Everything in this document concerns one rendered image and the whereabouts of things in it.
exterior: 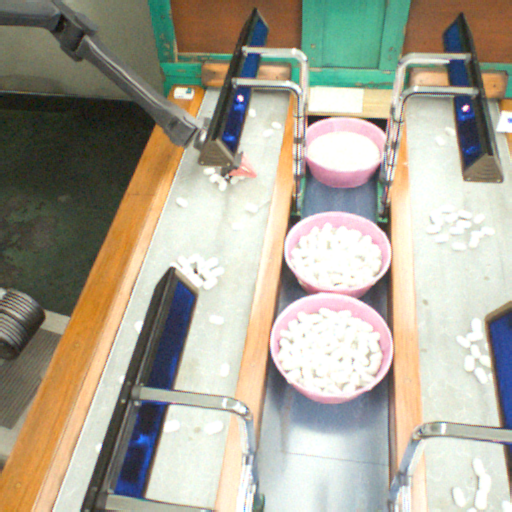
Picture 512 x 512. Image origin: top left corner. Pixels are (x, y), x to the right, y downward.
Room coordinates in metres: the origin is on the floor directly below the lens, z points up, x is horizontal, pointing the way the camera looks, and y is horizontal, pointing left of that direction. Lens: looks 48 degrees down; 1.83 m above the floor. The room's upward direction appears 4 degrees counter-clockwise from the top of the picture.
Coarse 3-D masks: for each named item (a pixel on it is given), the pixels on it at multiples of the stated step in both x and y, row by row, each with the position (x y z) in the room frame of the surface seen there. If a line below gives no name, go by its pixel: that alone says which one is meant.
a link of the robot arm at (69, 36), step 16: (0, 0) 1.41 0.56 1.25; (16, 0) 1.45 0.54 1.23; (48, 0) 1.53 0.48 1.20; (0, 16) 1.37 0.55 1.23; (16, 16) 1.40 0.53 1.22; (32, 16) 1.44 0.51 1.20; (48, 16) 1.48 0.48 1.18; (64, 16) 1.54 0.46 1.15; (64, 32) 1.49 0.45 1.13; (80, 32) 1.48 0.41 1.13
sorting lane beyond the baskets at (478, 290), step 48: (432, 144) 1.40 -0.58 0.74; (432, 192) 1.19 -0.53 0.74; (480, 192) 1.17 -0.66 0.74; (432, 240) 1.00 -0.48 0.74; (480, 240) 0.99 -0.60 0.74; (432, 288) 0.85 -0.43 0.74; (480, 288) 0.84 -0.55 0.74; (432, 336) 0.71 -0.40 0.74; (432, 384) 0.59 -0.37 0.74; (480, 384) 0.58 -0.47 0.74; (432, 480) 0.39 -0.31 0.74
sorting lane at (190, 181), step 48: (288, 96) 1.72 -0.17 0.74; (192, 144) 1.48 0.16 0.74; (192, 192) 1.25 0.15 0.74; (240, 192) 1.24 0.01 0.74; (192, 240) 1.06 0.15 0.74; (240, 240) 1.05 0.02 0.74; (144, 288) 0.91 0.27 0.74; (240, 288) 0.89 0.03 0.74; (192, 336) 0.75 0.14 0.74; (240, 336) 0.74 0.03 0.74; (192, 384) 0.63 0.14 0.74; (96, 432) 0.53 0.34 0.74; (192, 432) 0.52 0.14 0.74; (192, 480) 0.42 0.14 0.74
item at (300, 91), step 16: (256, 48) 1.35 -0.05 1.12; (272, 48) 1.34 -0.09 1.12; (288, 48) 1.33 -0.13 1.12; (304, 64) 1.32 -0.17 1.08; (240, 80) 1.20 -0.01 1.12; (256, 80) 1.20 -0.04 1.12; (272, 80) 1.19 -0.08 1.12; (288, 80) 1.19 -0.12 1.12; (304, 80) 1.32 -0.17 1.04; (304, 96) 1.32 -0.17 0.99; (304, 112) 1.29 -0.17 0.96; (304, 128) 1.32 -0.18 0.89; (304, 144) 1.31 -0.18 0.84; (304, 160) 1.32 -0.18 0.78; (304, 176) 1.32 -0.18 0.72; (304, 192) 1.29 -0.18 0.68
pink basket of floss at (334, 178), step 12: (324, 120) 1.52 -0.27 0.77; (336, 120) 1.53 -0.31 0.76; (348, 120) 1.52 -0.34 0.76; (360, 120) 1.51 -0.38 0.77; (312, 132) 1.49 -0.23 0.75; (324, 132) 1.51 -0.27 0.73; (372, 132) 1.47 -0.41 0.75; (312, 168) 1.35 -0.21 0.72; (324, 168) 1.29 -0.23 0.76; (360, 168) 1.27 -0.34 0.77; (372, 168) 1.30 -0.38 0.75; (324, 180) 1.32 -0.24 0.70; (336, 180) 1.29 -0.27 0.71; (348, 180) 1.29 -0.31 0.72; (360, 180) 1.30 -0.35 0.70
